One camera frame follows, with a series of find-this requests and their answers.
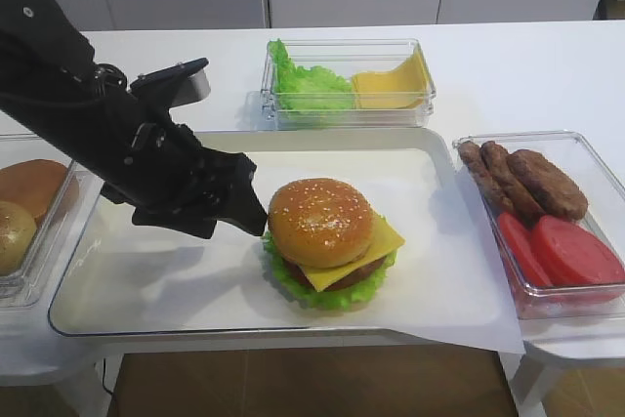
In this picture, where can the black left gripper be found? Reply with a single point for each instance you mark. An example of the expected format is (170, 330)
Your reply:
(174, 182)

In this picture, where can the sesame bun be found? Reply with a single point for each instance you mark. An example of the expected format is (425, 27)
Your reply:
(17, 230)
(321, 223)

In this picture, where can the green lettuce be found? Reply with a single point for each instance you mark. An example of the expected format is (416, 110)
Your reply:
(358, 294)

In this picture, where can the white paper sheet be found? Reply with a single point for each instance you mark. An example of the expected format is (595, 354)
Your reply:
(439, 265)

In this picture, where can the yellow cheese slice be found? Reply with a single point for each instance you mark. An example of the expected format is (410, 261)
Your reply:
(386, 240)

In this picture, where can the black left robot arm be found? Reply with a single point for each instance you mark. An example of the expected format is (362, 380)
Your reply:
(121, 130)

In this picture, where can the green lettuce leaf in box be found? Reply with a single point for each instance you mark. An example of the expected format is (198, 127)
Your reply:
(307, 88)

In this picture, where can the clear lettuce cheese container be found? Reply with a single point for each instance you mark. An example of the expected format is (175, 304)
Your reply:
(346, 58)

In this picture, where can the yellow cheese slices in box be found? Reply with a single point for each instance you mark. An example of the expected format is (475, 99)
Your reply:
(405, 86)

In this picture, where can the white rectangular serving tray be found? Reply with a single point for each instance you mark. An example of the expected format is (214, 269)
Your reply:
(146, 290)

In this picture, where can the clear bun container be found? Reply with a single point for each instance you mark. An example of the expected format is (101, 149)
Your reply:
(60, 229)

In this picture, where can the plain bottom bun in box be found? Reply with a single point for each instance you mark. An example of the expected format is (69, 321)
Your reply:
(33, 185)

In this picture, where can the brown meat patty back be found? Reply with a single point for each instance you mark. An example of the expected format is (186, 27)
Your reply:
(490, 190)

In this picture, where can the brown meat patty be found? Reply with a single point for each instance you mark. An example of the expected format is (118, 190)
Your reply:
(490, 190)
(495, 158)
(552, 188)

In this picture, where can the red tomato slice back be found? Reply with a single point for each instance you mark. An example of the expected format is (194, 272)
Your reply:
(517, 236)

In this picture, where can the red tomato slice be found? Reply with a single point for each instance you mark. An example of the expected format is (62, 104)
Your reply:
(572, 256)
(517, 236)

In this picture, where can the brown meat patty middle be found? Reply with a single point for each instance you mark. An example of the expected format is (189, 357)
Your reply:
(495, 158)

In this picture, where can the clear patty tomato container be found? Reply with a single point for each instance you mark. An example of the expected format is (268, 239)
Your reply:
(604, 219)

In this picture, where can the brown meat patty front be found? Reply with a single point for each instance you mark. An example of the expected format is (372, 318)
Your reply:
(552, 188)

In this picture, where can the red tomato slice front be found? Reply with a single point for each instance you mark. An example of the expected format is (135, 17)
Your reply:
(572, 256)

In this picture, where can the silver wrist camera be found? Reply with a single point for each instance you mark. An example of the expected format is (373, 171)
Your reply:
(188, 82)

